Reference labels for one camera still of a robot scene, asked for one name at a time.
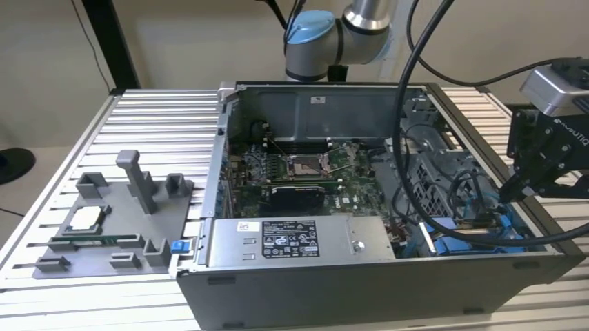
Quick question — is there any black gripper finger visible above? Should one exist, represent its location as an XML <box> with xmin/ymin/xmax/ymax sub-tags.
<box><xmin>498</xmin><ymin>109</ymin><xmax>540</xmax><ymax>203</ymax></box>
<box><xmin>516</xmin><ymin>161</ymin><xmax>589</xmax><ymax>201</ymax></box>

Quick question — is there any hard disk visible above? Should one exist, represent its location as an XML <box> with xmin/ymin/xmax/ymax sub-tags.
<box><xmin>421</xmin><ymin>205</ymin><xmax>549</xmax><ymax>258</ymax></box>

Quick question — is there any metal disk bay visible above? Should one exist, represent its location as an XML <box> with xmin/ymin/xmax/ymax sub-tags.
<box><xmin>395</xmin><ymin>144</ymin><xmax>502</xmax><ymax>221</ymax></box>

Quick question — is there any black RAM slot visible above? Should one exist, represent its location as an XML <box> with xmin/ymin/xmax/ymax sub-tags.
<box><xmin>266</xmin><ymin>177</ymin><xmax>342</xmax><ymax>185</ymax></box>
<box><xmin>266</xmin><ymin>174</ymin><xmax>339</xmax><ymax>180</ymax></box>

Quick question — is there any green motherboard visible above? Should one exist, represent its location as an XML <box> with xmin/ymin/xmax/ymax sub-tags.
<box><xmin>227</xmin><ymin>136</ymin><xmax>393</xmax><ymax>220</ymax></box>

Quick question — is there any metal socket cover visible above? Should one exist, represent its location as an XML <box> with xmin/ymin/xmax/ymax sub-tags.
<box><xmin>321</xmin><ymin>143</ymin><xmax>365</xmax><ymax>173</ymax></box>

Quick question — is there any CPU socket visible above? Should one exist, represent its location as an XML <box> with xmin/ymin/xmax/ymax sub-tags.
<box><xmin>285</xmin><ymin>153</ymin><xmax>330</xmax><ymax>179</ymax></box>

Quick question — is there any black graphics card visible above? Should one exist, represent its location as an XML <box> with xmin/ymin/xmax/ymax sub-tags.
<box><xmin>269</xmin><ymin>184</ymin><xmax>326</xmax><ymax>212</ymax></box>

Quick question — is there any grey open PC case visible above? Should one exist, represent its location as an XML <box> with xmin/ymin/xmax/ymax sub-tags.
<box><xmin>176</xmin><ymin>81</ymin><xmax>588</xmax><ymax>331</ymax></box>

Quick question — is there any silver power supply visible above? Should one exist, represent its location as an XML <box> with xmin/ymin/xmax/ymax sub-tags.
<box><xmin>202</xmin><ymin>217</ymin><xmax>397</xmax><ymax>268</ymax></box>

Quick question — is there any grey parts rack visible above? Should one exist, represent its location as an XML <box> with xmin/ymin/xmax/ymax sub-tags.
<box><xmin>31</xmin><ymin>150</ymin><xmax>196</xmax><ymax>279</ymax></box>

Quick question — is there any green RAM stick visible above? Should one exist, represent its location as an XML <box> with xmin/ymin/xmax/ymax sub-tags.
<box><xmin>52</xmin><ymin>235</ymin><xmax>144</xmax><ymax>248</ymax></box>

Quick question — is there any silver CPU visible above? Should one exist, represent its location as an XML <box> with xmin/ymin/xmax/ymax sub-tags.
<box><xmin>67</xmin><ymin>208</ymin><xmax>111</xmax><ymax>234</ymax></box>

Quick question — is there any black round stand foot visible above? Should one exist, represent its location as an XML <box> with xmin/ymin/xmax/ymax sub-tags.
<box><xmin>0</xmin><ymin>147</ymin><xmax>38</xmax><ymax>185</ymax></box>

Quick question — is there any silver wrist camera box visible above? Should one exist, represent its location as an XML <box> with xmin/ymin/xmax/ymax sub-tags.
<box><xmin>520</xmin><ymin>58</ymin><xmax>589</xmax><ymax>117</ymax></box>

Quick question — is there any thin black camera cable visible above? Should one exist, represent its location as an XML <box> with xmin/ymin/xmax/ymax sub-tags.
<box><xmin>404</xmin><ymin>0</ymin><xmax>561</xmax><ymax>87</ymax></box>

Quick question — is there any black disk wire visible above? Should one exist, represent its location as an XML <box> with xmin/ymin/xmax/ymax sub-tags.
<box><xmin>446</xmin><ymin>168</ymin><xmax>502</xmax><ymax>221</ymax></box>

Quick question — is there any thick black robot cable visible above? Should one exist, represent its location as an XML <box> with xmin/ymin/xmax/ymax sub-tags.
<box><xmin>393</xmin><ymin>0</ymin><xmax>589</xmax><ymax>248</ymax></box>

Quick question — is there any black metal post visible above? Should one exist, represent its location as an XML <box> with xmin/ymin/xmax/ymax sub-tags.
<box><xmin>80</xmin><ymin>0</ymin><xmax>142</xmax><ymax>91</ymax></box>

